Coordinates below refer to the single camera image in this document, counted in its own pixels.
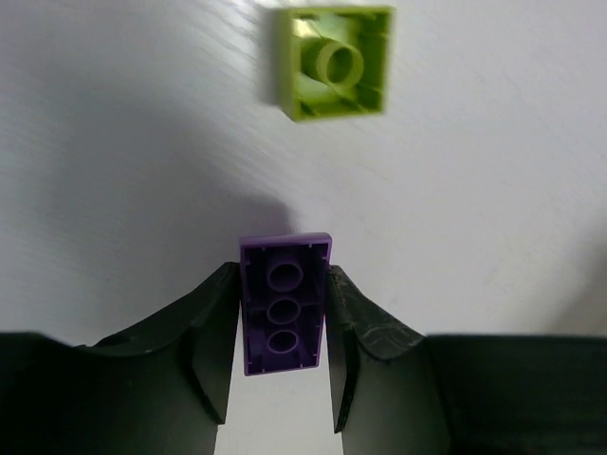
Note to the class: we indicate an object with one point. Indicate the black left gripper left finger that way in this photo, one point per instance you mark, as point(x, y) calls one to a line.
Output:
point(160, 386)

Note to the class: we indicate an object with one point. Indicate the purple lego brick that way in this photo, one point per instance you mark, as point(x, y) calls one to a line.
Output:
point(283, 281)

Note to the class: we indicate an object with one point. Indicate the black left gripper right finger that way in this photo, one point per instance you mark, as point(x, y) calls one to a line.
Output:
point(395, 391)

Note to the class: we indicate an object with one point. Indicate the lime lego brick far left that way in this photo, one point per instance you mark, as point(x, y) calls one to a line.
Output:
point(331, 61)

